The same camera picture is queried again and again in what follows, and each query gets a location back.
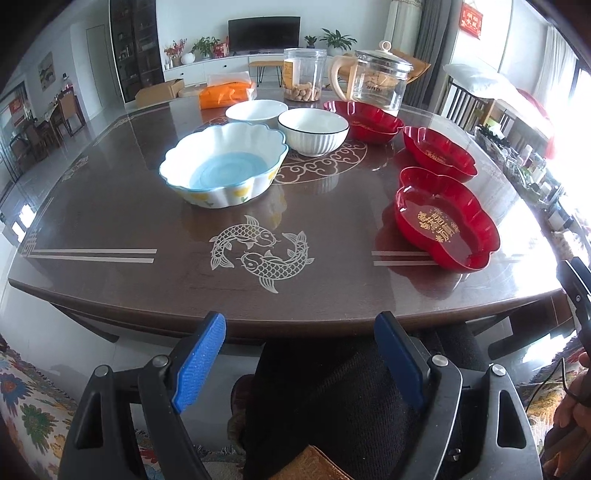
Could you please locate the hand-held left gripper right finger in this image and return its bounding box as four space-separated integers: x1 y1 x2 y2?
374 311 543 480

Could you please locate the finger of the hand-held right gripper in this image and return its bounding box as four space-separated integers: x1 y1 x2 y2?
556 257 591 333

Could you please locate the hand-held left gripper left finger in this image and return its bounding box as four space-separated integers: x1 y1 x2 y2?
58 311 227 480

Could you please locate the red flower-shaped plate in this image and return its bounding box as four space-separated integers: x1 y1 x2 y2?
322 100 405 145
394 166 502 272
403 126 478 182

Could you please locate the scalloped blue and white bowl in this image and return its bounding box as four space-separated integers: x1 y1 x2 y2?
159 122 289 209

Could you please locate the plain white bowl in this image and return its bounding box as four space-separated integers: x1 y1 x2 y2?
225 99 290 134

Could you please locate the person's right hand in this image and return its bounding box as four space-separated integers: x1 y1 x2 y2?
551 353 591 444

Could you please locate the row of small bottles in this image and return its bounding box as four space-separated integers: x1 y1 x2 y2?
475 120 583 232

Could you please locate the red cloth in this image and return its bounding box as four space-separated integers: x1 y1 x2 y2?
515 88 560 158

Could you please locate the dark wooden slatted chair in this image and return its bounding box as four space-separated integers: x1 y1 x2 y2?
438 76 555 144

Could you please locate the white sheer curtain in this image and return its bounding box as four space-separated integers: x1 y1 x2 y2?
533 23 573 97

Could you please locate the white pillow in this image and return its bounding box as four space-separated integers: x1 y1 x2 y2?
443 62 511 95

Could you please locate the ribbed white bowl black rim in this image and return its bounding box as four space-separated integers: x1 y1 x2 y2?
277 108 350 158

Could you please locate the wooden lounge chair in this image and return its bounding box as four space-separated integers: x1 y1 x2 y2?
406 55 432 86

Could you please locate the orange tissue pack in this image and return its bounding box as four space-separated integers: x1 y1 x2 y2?
198 74 258 110

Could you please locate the cardboard box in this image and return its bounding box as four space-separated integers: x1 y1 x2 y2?
135 78 185 109

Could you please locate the wooden dining chair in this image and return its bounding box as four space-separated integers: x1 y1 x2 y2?
55 88 86 137

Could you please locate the white television cabinet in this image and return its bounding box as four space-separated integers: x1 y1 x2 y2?
163 48 333 87

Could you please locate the grey curtain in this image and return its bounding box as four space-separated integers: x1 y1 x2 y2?
413 0 462 109

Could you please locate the clear plastic snack jar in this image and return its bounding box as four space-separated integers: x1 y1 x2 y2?
283 47 328 102

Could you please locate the wooden bench with metal legs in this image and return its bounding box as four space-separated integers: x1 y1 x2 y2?
248 61 284 88

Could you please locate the white door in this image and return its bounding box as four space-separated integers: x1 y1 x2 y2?
87 24 114 118

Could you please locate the green potted plant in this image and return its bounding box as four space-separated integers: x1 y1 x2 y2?
191 36 221 60

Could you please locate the covered standing air conditioner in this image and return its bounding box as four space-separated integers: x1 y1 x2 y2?
384 0 423 56

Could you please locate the dark glass display cabinet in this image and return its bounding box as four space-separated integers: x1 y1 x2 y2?
109 0 164 102

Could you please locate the large leafy potted plant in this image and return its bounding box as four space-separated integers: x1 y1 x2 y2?
320 28 358 51

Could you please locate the black television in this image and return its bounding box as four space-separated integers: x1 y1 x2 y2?
228 17 301 52

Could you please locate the black cable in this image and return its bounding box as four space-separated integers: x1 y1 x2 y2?
524 355 585 411

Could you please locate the glass kettle with beige handle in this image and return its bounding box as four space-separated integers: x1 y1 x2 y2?
329 41 414 117

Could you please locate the red wall hanging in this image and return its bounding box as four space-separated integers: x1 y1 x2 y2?
461 0 484 37

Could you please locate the framed wall picture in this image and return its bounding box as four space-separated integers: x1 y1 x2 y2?
38 52 55 90

